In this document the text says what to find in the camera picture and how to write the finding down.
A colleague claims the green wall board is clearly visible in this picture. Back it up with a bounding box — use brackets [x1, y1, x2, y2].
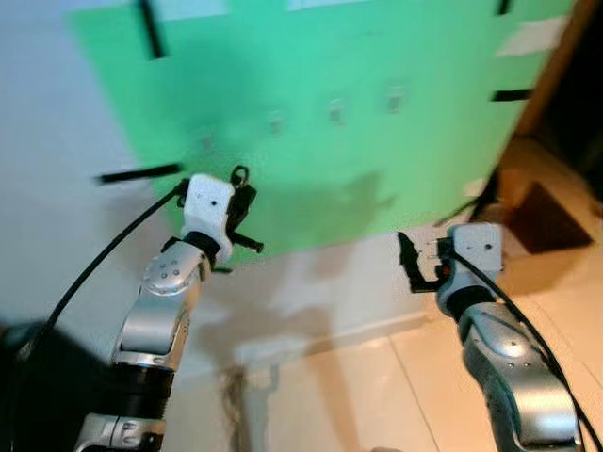
[66, 0, 578, 260]

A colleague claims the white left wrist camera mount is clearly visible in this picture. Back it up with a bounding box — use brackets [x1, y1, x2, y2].
[181, 174, 235, 265]

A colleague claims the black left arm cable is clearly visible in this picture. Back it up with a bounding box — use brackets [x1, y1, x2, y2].
[9, 184, 189, 368]

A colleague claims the black tape strip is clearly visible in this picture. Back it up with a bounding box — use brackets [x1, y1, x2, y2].
[139, 0, 167, 59]
[97, 164, 183, 185]
[491, 89, 534, 103]

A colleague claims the white tape strip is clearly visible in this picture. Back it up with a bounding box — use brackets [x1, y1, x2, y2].
[495, 16, 572, 57]

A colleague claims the brown wooden door frame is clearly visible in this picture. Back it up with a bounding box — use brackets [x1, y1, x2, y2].
[513, 0, 603, 137]

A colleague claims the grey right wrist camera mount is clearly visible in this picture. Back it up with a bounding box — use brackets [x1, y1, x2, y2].
[441, 222, 505, 295]

